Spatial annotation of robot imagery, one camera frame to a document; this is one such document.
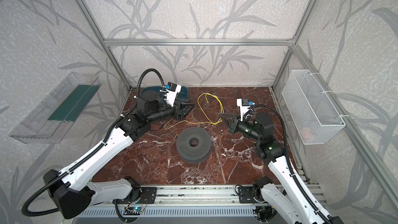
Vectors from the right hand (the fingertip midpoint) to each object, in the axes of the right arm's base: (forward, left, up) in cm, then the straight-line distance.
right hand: (221, 111), depth 67 cm
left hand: (+3, +12, +4) cm, 13 cm away
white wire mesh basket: (-5, -37, +3) cm, 38 cm away
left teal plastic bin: (+41, +50, -30) cm, 72 cm away
